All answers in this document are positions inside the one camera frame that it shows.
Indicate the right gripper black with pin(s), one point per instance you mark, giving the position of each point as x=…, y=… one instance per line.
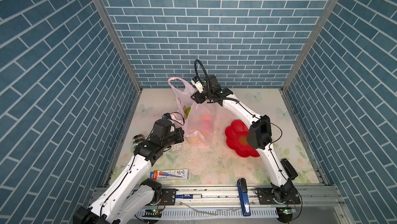
x=198, y=98

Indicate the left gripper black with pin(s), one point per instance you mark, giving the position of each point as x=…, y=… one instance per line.
x=179, y=136

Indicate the pink plastic fruit bag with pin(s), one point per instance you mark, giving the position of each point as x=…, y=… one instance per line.
x=192, y=125

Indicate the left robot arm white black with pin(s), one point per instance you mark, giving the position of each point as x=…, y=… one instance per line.
x=126, y=196

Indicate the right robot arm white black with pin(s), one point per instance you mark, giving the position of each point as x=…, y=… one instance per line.
x=281, y=172

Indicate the green fruit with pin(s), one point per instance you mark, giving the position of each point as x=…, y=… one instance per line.
x=187, y=111

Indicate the beige pear fruit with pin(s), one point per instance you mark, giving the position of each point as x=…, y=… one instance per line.
x=194, y=140

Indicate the toothpaste box white blue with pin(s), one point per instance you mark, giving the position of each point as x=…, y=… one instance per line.
x=178, y=174

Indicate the plaid brown cylinder case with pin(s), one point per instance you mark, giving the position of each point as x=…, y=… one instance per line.
x=137, y=139

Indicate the red flower-shaped plate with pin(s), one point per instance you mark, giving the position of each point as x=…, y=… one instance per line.
x=236, y=139

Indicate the blue marker pen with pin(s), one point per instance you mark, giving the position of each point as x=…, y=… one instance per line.
x=189, y=196

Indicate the green circuit board left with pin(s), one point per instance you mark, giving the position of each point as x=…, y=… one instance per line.
x=152, y=213

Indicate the green circuit board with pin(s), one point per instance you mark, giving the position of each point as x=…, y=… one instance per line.
x=152, y=213
x=285, y=211

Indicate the blue black stapler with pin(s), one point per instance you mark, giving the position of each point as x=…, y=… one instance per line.
x=243, y=196

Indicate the black remote-like object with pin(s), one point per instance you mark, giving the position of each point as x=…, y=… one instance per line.
x=289, y=169

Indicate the green circuit board right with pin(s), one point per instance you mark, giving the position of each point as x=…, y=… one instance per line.
x=285, y=211

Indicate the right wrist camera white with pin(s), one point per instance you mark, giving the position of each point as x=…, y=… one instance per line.
x=196, y=82

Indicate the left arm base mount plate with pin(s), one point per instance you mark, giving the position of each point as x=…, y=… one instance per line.
x=166, y=196

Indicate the aluminium front rail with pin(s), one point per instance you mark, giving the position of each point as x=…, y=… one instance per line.
x=312, y=195

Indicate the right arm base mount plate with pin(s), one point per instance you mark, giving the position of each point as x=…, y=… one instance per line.
x=266, y=196

